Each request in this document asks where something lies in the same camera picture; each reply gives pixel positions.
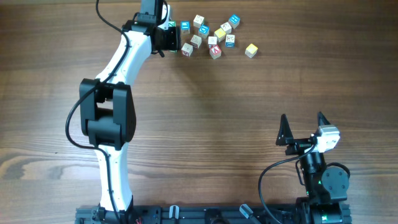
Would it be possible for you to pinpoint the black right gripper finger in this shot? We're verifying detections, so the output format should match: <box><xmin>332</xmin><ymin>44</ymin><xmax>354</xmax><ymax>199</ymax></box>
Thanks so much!
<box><xmin>317</xmin><ymin>111</ymin><xmax>331</xmax><ymax>126</ymax></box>
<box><xmin>275</xmin><ymin>114</ymin><xmax>294</xmax><ymax>146</ymax></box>

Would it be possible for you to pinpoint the white block red V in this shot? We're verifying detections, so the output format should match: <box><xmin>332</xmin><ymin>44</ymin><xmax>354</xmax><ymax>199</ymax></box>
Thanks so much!
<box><xmin>181</xmin><ymin>43</ymin><xmax>193</xmax><ymax>57</ymax></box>

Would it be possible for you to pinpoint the white block red side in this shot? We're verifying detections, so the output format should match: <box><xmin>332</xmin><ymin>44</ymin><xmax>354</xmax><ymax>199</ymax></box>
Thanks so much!
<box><xmin>190</xmin><ymin>35</ymin><xmax>202</xmax><ymax>49</ymax></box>

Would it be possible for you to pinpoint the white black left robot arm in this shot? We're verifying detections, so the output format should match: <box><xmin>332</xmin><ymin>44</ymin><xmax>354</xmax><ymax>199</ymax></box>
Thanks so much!
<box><xmin>74</xmin><ymin>1</ymin><xmax>181</xmax><ymax>223</ymax></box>

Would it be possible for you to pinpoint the green Z letter block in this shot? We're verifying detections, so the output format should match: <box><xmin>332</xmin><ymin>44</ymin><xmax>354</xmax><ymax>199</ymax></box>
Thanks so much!
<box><xmin>168</xmin><ymin>21</ymin><xmax>177</xmax><ymax>29</ymax></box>

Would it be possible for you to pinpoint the blue L letter block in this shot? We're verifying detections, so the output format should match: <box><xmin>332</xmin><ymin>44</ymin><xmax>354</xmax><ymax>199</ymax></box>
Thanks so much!
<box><xmin>180</xmin><ymin>21</ymin><xmax>190</xmax><ymax>34</ymax></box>

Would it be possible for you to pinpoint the white picture block top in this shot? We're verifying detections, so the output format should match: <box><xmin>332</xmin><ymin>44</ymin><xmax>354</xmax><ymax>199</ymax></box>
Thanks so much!
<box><xmin>193</xmin><ymin>14</ymin><xmax>205</xmax><ymax>28</ymax></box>

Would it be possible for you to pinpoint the blue D letter block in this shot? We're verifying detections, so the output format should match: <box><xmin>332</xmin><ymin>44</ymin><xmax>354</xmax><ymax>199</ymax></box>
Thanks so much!
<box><xmin>198</xmin><ymin>25</ymin><xmax>210</xmax><ymax>39</ymax></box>

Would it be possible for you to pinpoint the small white centre block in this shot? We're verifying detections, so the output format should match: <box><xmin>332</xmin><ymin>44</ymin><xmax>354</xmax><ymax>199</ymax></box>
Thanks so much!
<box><xmin>208</xmin><ymin>36</ymin><xmax>218</xmax><ymax>49</ymax></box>

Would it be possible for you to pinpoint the red A letter block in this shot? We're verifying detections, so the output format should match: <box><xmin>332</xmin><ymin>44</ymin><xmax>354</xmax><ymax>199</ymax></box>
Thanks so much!
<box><xmin>210</xmin><ymin>45</ymin><xmax>222</xmax><ymax>59</ymax></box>

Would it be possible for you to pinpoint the yellow block in cluster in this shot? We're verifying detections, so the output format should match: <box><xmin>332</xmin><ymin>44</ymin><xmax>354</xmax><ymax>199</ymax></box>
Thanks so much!
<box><xmin>214</xmin><ymin>28</ymin><xmax>226</xmax><ymax>42</ymax></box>

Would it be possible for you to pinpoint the white block blue side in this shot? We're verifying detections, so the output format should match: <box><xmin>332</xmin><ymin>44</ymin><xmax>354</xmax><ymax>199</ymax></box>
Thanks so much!
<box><xmin>220</xmin><ymin>22</ymin><xmax>233</xmax><ymax>34</ymax></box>

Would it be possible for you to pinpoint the white block blue bottom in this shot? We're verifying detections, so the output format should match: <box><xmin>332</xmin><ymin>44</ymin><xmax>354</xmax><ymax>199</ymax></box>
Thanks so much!
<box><xmin>225</xmin><ymin>34</ymin><xmax>235</xmax><ymax>48</ymax></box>

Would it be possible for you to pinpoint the blue block far right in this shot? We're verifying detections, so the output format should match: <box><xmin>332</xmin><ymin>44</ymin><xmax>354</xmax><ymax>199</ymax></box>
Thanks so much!
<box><xmin>228</xmin><ymin>14</ymin><xmax>241</xmax><ymax>29</ymax></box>

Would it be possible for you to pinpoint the lone yellow block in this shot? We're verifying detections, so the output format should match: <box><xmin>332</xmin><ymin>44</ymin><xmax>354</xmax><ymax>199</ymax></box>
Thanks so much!
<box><xmin>245</xmin><ymin>44</ymin><xmax>258</xmax><ymax>58</ymax></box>

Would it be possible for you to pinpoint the black right camera cable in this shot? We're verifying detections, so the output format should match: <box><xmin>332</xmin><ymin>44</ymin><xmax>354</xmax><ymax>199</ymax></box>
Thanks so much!
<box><xmin>258</xmin><ymin>143</ymin><xmax>318</xmax><ymax>224</ymax></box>

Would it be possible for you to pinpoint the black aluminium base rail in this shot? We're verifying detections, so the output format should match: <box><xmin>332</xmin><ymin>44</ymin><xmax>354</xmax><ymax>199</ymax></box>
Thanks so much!
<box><xmin>74</xmin><ymin>203</ymin><xmax>353</xmax><ymax>224</ymax></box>

